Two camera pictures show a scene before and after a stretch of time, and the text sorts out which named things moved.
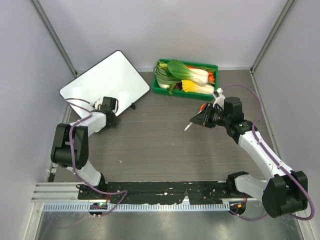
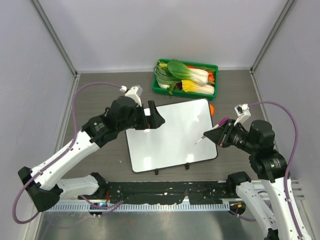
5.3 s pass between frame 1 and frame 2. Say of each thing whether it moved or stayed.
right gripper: moved
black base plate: stayed
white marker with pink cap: moved
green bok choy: stayed
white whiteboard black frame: moved
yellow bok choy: stayed
